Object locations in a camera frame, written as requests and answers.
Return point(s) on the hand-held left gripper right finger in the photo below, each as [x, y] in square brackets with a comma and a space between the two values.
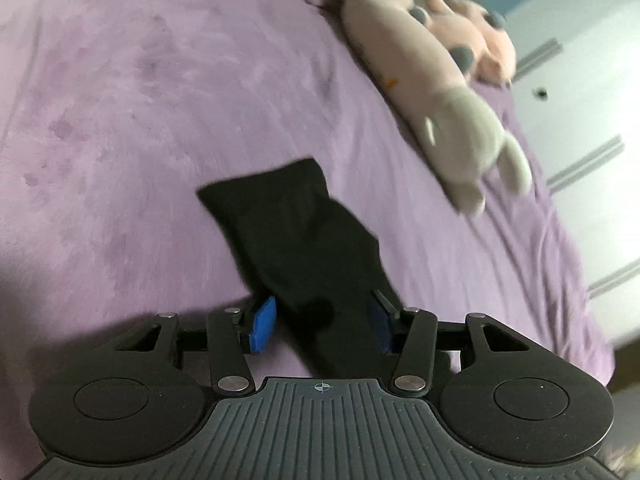
[380, 331]

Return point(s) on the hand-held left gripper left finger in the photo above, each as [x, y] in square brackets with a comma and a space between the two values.
[263, 325]

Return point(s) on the black garment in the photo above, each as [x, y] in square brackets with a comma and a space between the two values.
[300, 240]

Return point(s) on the purple blanket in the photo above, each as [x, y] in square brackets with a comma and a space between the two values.
[125, 135]

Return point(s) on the grey and cream plush toy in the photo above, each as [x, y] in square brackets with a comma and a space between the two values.
[400, 50]

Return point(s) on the white wardrobe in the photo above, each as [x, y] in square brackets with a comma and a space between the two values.
[575, 110]

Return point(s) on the pink plush toy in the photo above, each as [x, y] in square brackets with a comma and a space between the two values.
[467, 27]

